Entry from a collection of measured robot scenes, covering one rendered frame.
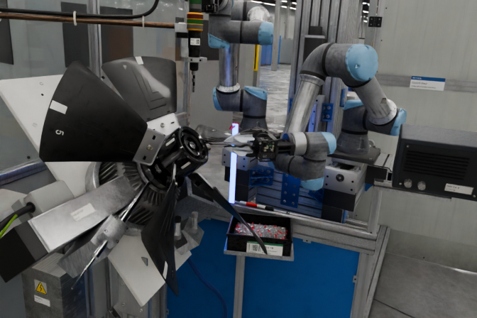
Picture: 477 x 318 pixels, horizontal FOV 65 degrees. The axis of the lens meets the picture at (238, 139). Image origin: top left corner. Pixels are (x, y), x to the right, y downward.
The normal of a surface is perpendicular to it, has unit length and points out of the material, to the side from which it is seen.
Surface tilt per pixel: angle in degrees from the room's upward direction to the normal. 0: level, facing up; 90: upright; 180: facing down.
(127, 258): 50
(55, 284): 90
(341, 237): 90
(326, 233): 90
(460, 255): 90
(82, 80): 70
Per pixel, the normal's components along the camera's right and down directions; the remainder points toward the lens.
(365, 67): 0.62, 0.16
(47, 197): 0.75, -0.51
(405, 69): -0.36, 0.22
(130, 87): 0.18, -0.44
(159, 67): 0.32, -0.61
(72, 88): 0.72, -0.09
